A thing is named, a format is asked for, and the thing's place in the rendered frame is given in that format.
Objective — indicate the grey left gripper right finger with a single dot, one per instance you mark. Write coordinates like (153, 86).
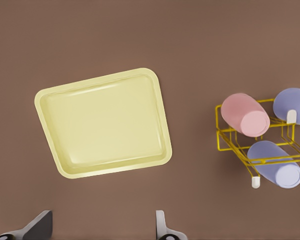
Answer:
(161, 225)

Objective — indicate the pale yellow rectangular tray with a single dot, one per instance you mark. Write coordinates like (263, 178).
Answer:
(105, 125)

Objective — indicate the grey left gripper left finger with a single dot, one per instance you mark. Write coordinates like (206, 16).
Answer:
(37, 226)

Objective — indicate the pink cup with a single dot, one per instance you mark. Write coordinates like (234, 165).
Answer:
(245, 115)

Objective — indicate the lavender cup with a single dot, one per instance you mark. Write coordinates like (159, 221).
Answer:
(275, 165)
(293, 102)

